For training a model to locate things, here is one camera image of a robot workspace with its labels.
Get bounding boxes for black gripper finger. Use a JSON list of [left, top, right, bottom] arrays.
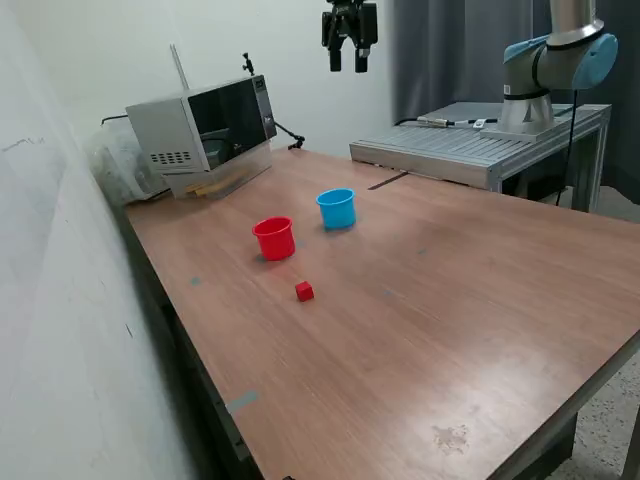
[[322, 12, 344, 73], [352, 14, 378, 74]]

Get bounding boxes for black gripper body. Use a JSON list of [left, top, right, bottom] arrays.
[[327, 0, 378, 39]]

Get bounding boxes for dark grey curtain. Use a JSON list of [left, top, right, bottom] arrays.
[[391, 0, 640, 191]]

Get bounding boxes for aluminium profile mounting table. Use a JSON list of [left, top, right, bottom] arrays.
[[348, 102, 613, 214]]

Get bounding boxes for short black flat strip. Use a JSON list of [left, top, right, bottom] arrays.
[[367, 171, 409, 192]]

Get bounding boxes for clear acrylic box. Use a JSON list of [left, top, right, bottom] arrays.
[[168, 142, 275, 202]]

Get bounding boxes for thin metal rod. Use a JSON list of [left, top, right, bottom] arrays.
[[168, 42, 191, 95]]

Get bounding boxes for blue plastic cup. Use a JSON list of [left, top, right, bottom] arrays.
[[315, 187, 358, 232]]

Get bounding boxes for light wooden sticks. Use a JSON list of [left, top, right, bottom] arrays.
[[183, 169, 250, 198]]

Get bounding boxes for silver microwave oven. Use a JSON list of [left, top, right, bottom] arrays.
[[124, 74, 278, 189]]

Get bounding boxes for red plastic cup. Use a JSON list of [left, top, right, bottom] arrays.
[[251, 215, 297, 263]]

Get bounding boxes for clear plastic bag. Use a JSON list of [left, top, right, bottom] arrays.
[[85, 118, 172, 207]]

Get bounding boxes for grey tape strip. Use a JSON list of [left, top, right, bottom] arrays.
[[224, 390, 260, 416]]

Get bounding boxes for black and silver robot cable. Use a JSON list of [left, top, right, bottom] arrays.
[[393, 115, 501, 129]]

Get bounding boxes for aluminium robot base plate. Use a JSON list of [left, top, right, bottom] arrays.
[[479, 121, 557, 144]]

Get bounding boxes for thick black cable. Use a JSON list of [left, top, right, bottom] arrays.
[[553, 87, 580, 206]]

